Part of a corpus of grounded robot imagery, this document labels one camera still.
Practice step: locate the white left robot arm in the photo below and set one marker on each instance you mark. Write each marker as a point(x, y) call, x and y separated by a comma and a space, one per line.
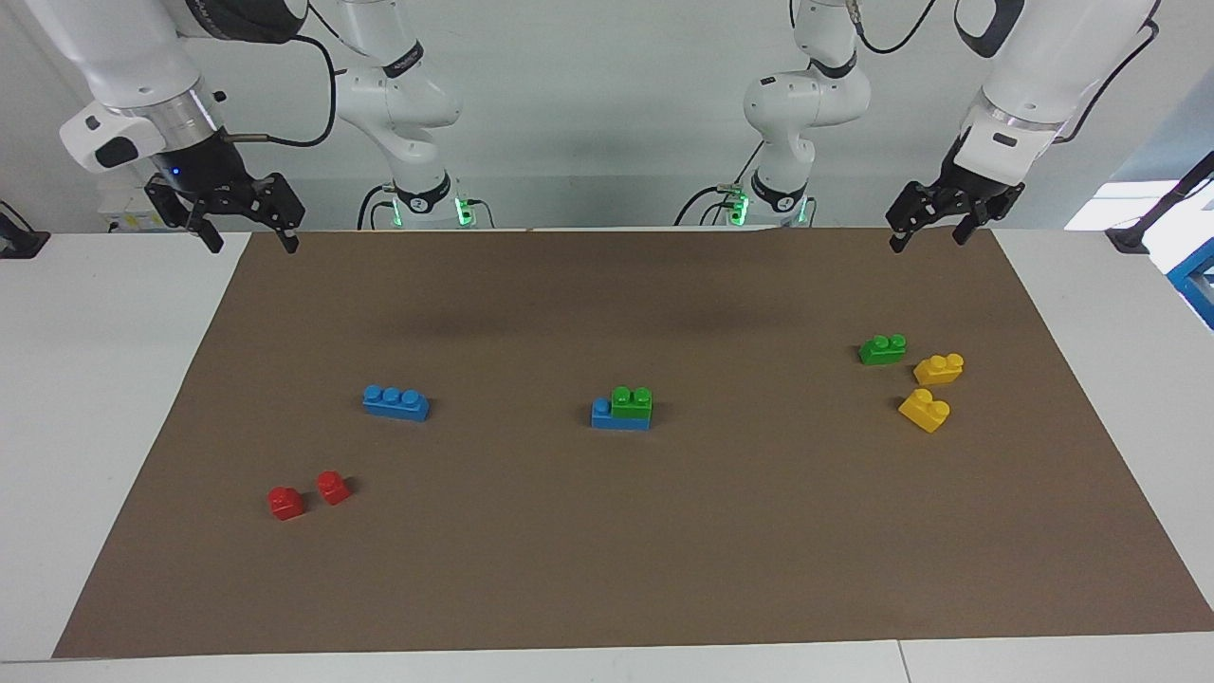
point(1043, 57)

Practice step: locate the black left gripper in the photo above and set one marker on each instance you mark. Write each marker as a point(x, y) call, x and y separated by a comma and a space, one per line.
point(977, 180)

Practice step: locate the white power strip box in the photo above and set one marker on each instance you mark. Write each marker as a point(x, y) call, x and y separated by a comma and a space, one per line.
point(123, 209)

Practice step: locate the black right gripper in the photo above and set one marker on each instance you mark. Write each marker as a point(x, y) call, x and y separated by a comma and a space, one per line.
point(204, 171)

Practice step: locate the black clamp stand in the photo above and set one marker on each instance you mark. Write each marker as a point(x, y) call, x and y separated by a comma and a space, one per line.
point(1138, 232)

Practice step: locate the red one-stud block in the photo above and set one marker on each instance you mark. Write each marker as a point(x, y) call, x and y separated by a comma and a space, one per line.
point(333, 488)
point(285, 504)

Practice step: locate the blue three-stud block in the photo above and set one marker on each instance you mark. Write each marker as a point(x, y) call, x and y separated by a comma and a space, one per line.
point(607, 417)
point(395, 405)

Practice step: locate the green two-stud block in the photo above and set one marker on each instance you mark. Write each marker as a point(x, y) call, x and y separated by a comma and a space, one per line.
point(882, 351)
point(632, 403)

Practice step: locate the yellow two-stud block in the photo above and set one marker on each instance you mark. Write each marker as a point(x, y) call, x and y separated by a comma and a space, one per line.
point(925, 410)
point(939, 370)

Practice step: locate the blue metal frame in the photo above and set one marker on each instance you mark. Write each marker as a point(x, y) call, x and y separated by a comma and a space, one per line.
point(1197, 285)

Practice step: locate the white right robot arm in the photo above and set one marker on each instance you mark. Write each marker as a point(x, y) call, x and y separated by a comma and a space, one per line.
point(123, 57)

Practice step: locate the black clamp mount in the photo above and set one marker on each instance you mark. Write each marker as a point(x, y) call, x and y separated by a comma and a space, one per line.
point(19, 242)

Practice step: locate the brown table mat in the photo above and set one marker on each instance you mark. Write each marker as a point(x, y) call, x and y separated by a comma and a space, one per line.
point(607, 550)

